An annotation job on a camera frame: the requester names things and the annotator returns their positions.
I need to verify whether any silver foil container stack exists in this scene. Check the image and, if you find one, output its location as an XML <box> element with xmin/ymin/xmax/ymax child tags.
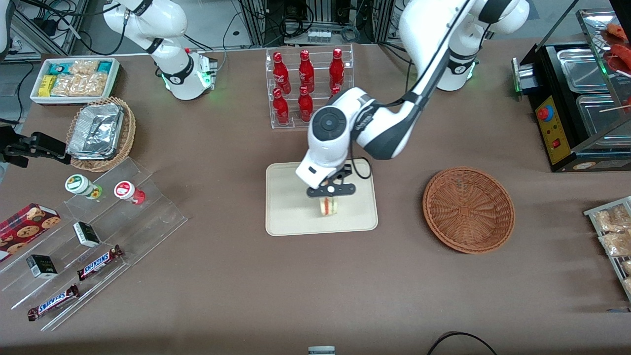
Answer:
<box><xmin>67</xmin><ymin>103</ymin><xmax>124</xmax><ymax>161</ymax></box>

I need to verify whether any green lid cup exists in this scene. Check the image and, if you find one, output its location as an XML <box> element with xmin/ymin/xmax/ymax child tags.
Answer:
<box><xmin>65</xmin><ymin>174</ymin><xmax>103</xmax><ymax>200</ymax></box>

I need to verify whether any black looped table cable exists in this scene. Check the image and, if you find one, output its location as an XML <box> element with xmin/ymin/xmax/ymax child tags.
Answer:
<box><xmin>426</xmin><ymin>331</ymin><xmax>498</xmax><ymax>355</ymax></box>

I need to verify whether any small black box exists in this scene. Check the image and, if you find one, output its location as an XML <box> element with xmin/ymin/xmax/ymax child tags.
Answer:
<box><xmin>73</xmin><ymin>221</ymin><xmax>102</xmax><ymax>248</ymax></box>
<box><xmin>26</xmin><ymin>254</ymin><xmax>58</xmax><ymax>280</ymax></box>

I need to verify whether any clear acrylic stepped display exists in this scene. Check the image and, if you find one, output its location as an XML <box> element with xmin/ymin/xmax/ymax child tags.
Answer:
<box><xmin>0</xmin><ymin>157</ymin><xmax>188</xmax><ymax>332</ymax></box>

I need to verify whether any aluminium profile frame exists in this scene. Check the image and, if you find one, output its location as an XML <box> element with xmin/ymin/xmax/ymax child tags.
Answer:
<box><xmin>240</xmin><ymin>0</ymin><xmax>395</xmax><ymax>47</ymax></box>
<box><xmin>10</xmin><ymin>0</ymin><xmax>92</xmax><ymax>57</ymax></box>

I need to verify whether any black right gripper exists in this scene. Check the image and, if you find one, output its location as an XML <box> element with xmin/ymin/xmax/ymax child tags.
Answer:
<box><xmin>0</xmin><ymin>129</ymin><xmax>72</xmax><ymax>168</ymax></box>

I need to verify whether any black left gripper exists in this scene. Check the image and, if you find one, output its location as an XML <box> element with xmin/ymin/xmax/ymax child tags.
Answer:
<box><xmin>307</xmin><ymin>165</ymin><xmax>356</xmax><ymax>198</ymax></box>

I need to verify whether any brown round wicker basket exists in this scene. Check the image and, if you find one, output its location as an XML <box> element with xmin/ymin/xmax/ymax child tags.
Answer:
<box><xmin>422</xmin><ymin>167</ymin><xmax>516</xmax><ymax>255</ymax></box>

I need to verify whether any white plastic snack bin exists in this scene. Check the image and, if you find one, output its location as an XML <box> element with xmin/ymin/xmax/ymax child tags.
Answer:
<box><xmin>30</xmin><ymin>58</ymin><xmax>120</xmax><ymax>106</ymax></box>

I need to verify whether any beige rectangular serving tray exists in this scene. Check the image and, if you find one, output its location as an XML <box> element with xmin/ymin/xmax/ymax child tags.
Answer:
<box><xmin>265</xmin><ymin>158</ymin><xmax>379</xmax><ymax>237</ymax></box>

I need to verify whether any tray of packaged snacks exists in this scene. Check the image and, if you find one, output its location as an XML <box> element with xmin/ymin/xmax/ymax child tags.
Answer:
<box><xmin>584</xmin><ymin>196</ymin><xmax>631</xmax><ymax>302</ymax></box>

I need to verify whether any red lid cup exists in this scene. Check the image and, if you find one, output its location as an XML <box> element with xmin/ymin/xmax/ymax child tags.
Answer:
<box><xmin>114</xmin><ymin>181</ymin><xmax>146</xmax><ymax>205</ymax></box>

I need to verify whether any clear bag of crackers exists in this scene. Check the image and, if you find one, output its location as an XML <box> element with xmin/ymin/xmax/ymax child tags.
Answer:
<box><xmin>69</xmin><ymin>60</ymin><xmax>99</xmax><ymax>75</ymax></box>
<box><xmin>51</xmin><ymin>73</ymin><xmax>109</xmax><ymax>97</ymax></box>

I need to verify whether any steel warmer pan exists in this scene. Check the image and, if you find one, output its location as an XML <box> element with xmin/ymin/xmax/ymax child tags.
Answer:
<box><xmin>576</xmin><ymin>94</ymin><xmax>631</xmax><ymax>140</ymax></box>
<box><xmin>557</xmin><ymin>48</ymin><xmax>613</xmax><ymax>93</ymax></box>

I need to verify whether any tan wicker basket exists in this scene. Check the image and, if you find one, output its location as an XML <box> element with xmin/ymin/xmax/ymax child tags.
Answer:
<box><xmin>66</xmin><ymin>97</ymin><xmax>137</xmax><ymax>173</ymax></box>

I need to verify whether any red skewered sausage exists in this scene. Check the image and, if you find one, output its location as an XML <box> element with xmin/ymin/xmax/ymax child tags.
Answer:
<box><xmin>611</xmin><ymin>44</ymin><xmax>631</xmax><ymax>74</ymax></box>
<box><xmin>607</xmin><ymin>22</ymin><xmax>631</xmax><ymax>42</ymax></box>

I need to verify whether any triangular sandwich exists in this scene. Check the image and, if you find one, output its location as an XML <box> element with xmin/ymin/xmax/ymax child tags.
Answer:
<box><xmin>318</xmin><ymin>196</ymin><xmax>341</xmax><ymax>217</ymax></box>

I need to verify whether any clear acrylic bottle rack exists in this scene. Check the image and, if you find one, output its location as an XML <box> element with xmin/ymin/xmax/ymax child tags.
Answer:
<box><xmin>265</xmin><ymin>43</ymin><xmax>354</xmax><ymax>130</ymax></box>

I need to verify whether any black food warmer cabinet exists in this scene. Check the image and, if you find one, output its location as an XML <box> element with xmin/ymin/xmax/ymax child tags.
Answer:
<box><xmin>512</xmin><ymin>9</ymin><xmax>631</xmax><ymax>173</ymax></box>

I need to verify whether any snickers chocolate bar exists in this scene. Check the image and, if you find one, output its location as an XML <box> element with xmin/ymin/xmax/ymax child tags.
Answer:
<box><xmin>27</xmin><ymin>284</ymin><xmax>80</xmax><ymax>321</ymax></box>
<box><xmin>77</xmin><ymin>245</ymin><xmax>123</xmax><ymax>282</ymax></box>

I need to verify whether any red tartan cookie box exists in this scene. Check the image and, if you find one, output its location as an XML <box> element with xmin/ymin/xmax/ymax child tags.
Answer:
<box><xmin>0</xmin><ymin>203</ymin><xmax>62</xmax><ymax>262</ymax></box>

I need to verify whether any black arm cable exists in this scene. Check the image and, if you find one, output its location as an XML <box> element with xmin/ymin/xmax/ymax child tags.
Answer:
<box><xmin>345</xmin><ymin>0</ymin><xmax>475</xmax><ymax>180</ymax></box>

